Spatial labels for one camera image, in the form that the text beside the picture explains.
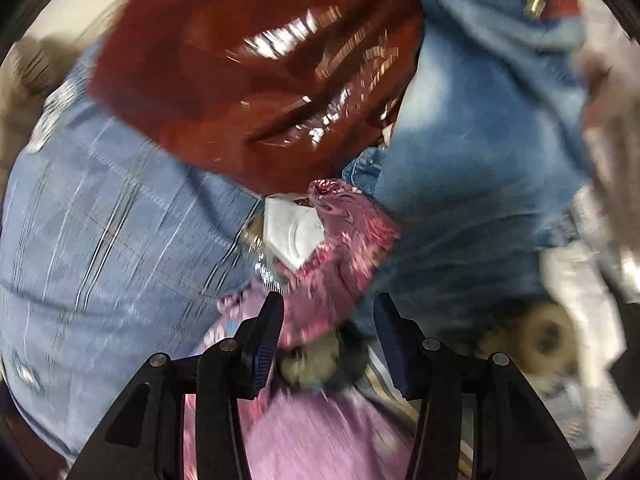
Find pink floral patterned garment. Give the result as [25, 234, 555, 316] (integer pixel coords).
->
[278, 179, 400, 350]

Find purple flowered bed sheet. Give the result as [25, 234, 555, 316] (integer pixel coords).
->
[182, 278, 419, 480]

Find blue plaid shirt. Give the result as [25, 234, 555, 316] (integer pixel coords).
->
[1, 47, 258, 460]

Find white face mask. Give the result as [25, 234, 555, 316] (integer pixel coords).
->
[262, 197, 324, 272]

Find blue denim jeans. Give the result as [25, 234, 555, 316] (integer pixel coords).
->
[344, 0, 590, 340]

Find dark red glossy bag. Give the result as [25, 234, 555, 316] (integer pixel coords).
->
[89, 0, 423, 195]

